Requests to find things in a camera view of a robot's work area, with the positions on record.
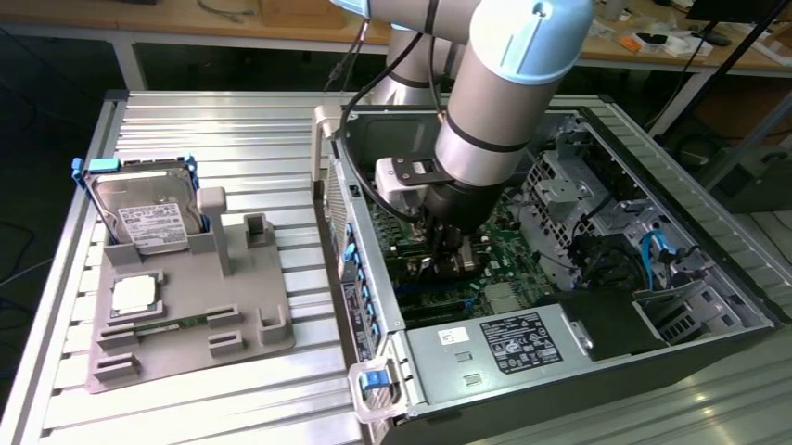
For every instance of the black slanted stand pole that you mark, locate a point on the black slanted stand pole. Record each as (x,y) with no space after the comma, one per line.
(729,60)

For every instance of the small orange box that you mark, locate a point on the small orange box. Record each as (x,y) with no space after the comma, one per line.
(628,44)

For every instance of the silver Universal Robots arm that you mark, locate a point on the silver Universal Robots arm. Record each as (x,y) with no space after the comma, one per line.
(494,102)

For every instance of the metal drive cage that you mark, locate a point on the metal drive cage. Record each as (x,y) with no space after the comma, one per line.
(562,194)

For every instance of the hard disk in blue caddy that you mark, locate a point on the hard disk in blue caddy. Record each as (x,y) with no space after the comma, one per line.
(148,218)

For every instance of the dark grey equipment box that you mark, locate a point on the dark grey equipment box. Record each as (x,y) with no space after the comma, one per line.
(754,185)

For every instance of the black expansion slot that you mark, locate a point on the black expansion slot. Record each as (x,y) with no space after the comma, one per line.
(433,314)

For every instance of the grey metal disk bay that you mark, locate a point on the grey metal disk bay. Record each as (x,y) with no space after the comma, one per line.
(686,320)

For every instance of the black monitor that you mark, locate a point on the black monitor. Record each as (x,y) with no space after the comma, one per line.
(742,9)

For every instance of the black plastic fan shroud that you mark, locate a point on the black plastic fan shroud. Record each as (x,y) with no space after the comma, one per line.
(606,324)

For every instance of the white plastic part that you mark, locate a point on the white plastic part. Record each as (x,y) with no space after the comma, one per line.
(684,46)

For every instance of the brown box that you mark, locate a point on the brown box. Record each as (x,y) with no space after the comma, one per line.
(736,111)

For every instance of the cardboard box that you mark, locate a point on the cardboard box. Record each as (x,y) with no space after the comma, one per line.
(303,14)

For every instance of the silver chipset heatsink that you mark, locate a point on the silver chipset heatsink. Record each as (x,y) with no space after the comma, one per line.
(502,299)

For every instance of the black open PC case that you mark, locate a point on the black open PC case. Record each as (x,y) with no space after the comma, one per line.
(557,408)

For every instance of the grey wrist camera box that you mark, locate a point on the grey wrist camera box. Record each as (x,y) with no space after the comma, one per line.
(399,183)

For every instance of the silver CPU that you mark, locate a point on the silver CPU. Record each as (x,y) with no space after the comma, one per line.
(132,294)

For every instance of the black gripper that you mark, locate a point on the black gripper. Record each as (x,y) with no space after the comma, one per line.
(463,206)

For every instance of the grey power supply unit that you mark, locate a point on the grey power supply unit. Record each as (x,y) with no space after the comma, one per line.
(445,371)

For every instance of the green motherboard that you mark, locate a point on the green motherboard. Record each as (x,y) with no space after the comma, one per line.
(513,243)

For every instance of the small black foam piece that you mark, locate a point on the small black foam piece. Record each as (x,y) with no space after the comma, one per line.
(652,37)

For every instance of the green RAM stick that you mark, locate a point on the green RAM stick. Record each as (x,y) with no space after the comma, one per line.
(172,324)

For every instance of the grey plastic parts rack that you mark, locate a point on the grey plastic parts rack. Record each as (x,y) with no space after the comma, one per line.
(185,352)

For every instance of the blue case latch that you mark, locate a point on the blue case latch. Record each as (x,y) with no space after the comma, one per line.
(372,379)

